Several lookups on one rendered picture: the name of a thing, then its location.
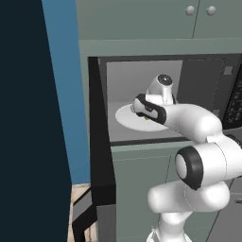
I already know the round grey cupboard knob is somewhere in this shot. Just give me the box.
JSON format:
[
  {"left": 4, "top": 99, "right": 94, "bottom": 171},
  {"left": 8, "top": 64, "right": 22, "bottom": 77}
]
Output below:
[
  {"left": 205, "top": 5, "right": 217, "bottom": 17},
  {"left": 184, "top": 5, "right": 196, "bottom": 17}
]

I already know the grey appliance front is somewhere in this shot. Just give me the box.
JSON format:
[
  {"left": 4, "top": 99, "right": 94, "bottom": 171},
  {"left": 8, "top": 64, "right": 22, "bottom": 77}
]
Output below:
[{"left": 211, "top": 178, "right": 242, "bottom": 242}]

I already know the grey green cabinet housing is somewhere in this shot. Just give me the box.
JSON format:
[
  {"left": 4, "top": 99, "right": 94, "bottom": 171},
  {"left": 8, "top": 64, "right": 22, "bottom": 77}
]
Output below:
[{"left": 78, "top": 37, "right": 242, "bottom": 242}]

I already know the grey green lower cupboard door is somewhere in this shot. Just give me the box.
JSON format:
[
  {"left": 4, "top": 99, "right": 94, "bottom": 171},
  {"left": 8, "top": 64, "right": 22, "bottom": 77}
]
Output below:
[{"left": 112, "top": 154, "right": 178, "bottom": 242}]

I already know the black microwave door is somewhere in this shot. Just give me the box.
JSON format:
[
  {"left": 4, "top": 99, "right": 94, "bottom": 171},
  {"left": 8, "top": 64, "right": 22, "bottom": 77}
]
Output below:
[{"left": 71, "top": 56, "right": 117, "bottom": 242}]

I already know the grey green cupboard door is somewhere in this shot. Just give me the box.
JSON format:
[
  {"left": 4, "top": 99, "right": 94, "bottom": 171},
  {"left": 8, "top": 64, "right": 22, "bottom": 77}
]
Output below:
[
  {"left": 75, "top": 0, "right": 200, "bottom": 41},
  {"left": 112, "top": 154, "right": 178, "bottom": 242},
  {"left": 193, "top": 0, "right": 242, "bottom": 40}
]

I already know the white round turntable plate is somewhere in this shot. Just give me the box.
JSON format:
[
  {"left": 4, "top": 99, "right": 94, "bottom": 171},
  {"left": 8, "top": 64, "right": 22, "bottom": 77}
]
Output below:
[{"left": 114, "top": 103, "right": 171, "bottom": 133}]

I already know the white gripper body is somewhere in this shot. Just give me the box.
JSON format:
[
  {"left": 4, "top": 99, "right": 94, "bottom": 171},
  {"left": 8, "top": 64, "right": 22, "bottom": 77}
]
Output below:
[{"left": 130, "top": 97, "right": 142, "bottom": 115}]

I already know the dark navy fridge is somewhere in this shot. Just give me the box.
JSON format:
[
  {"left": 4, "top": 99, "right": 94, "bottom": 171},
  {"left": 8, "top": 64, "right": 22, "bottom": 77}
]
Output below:
[{"left": 0, "top": 0, "right": 73, "bottom": 242}]

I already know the black microwave oven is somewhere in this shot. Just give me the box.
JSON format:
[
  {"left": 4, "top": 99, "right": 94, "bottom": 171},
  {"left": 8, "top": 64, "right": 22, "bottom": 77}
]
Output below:
[{"left": 87, "top": 53, "right": 242, "bottom": 147}]

